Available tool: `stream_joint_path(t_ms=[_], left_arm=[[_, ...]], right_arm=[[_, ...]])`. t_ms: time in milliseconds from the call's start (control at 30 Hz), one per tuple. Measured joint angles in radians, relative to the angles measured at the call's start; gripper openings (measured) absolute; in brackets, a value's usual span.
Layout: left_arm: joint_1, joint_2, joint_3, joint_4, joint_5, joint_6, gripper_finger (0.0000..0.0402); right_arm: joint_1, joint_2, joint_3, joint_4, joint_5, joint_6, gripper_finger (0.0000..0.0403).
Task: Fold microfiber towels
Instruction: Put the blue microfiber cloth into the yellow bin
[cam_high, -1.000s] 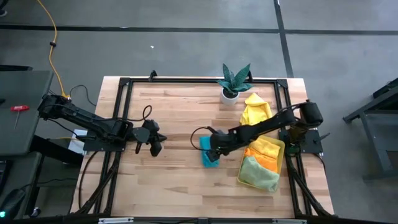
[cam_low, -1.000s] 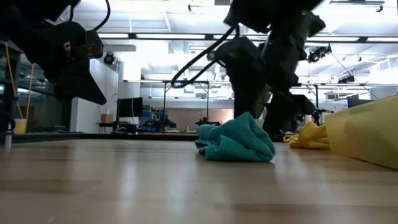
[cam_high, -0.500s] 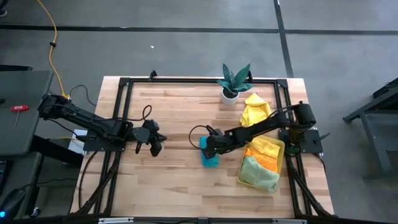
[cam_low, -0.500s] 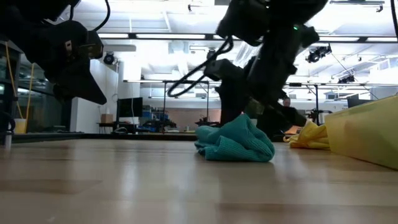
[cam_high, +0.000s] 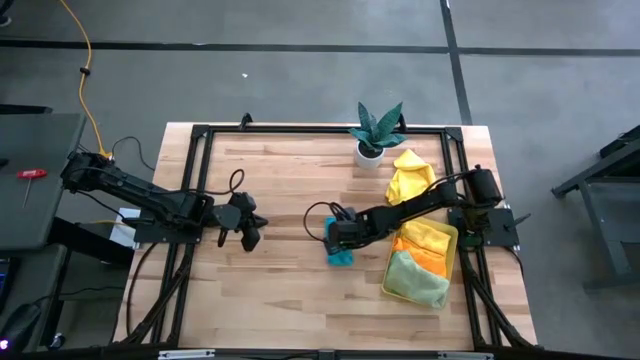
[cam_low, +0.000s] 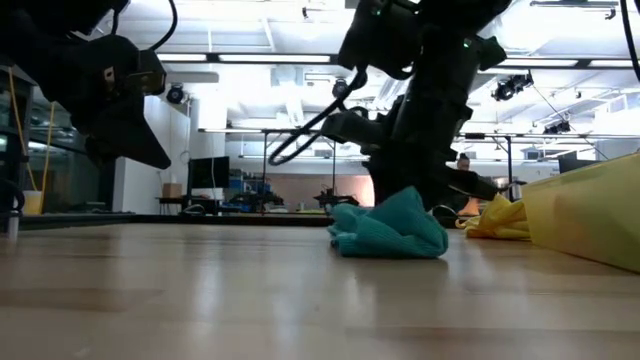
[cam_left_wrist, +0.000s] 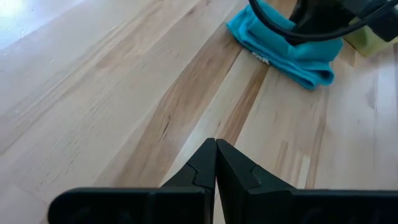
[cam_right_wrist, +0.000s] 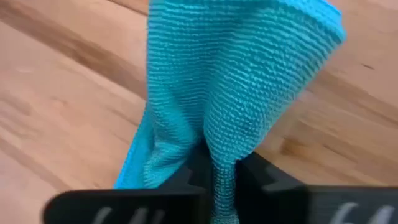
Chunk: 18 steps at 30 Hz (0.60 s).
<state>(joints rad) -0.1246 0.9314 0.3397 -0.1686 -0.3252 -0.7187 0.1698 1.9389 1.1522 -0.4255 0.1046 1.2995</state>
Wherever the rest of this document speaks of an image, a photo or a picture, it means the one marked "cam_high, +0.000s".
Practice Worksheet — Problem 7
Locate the yellow translucent plastic bin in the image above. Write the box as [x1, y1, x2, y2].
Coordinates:
[380, 215, 460, 310]

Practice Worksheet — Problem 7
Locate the green snake plant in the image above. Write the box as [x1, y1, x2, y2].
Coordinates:
[348, 101, 409, 151]

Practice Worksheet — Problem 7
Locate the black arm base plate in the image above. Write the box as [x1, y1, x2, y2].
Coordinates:
[122, 204, 206, 246]
[448, 207, 521, 250]

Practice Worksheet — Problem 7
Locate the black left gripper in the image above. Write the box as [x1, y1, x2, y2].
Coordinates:
[209, 191, 270, 253]

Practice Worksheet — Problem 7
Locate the light green microfiber towel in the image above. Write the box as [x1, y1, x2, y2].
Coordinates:
[383, 249, 450, 309]

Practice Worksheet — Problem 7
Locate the orange microfiber towel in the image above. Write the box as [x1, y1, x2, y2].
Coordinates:
[391, 237, 448, 279]

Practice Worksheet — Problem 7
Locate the grey metal stand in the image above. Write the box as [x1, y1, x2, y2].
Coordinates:
[549, 124, 640, 294]

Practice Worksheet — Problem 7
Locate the teal microfiber towel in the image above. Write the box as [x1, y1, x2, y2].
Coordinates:
[323, 215, 355, 268]

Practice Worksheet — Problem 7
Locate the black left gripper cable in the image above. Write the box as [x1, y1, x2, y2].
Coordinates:
[199, 168, 246, 197]

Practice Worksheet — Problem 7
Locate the grey side table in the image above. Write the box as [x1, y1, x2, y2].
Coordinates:
[0, 112, 87, 252]

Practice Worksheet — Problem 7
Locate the white plant pot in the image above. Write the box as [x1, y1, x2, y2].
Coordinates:
[353, 141, 386, 170]

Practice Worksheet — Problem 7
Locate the yellow extension cord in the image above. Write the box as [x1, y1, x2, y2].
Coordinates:
[58, 0, 115, 161]

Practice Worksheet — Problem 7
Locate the red-handled hex key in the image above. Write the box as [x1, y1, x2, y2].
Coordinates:
[15, 168, 49, 209]

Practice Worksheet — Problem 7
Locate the white box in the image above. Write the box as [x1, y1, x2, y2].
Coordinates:
[109, 207, 139, 250]

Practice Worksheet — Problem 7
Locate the yellow microfiber towel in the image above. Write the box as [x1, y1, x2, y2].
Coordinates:
[384, 148, 437, 206]
[399, 219, 452, 256]

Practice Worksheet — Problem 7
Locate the black aluminium frame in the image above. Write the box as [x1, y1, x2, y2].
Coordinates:
[112, 112, 539, 359]

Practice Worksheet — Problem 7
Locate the silver bracket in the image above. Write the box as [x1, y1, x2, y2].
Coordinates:
[438, 351, 494, 360]
[158, 349, 216, 360]

